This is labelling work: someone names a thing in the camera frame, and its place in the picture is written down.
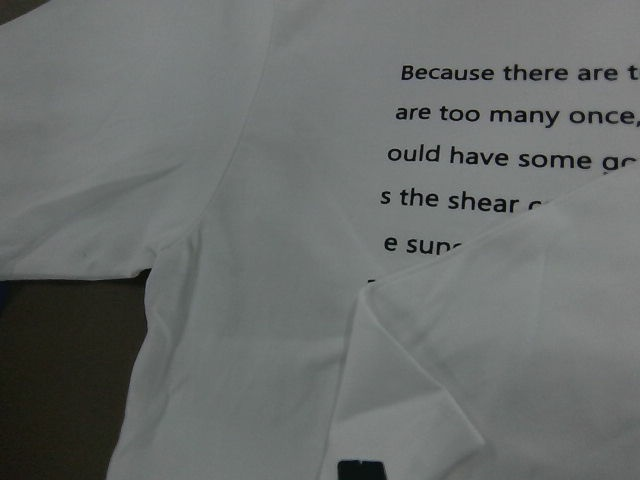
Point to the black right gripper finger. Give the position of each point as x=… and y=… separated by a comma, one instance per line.
x=361, y=470

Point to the white long-sleeve printed shirt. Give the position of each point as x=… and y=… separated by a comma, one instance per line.
x=403, y=231

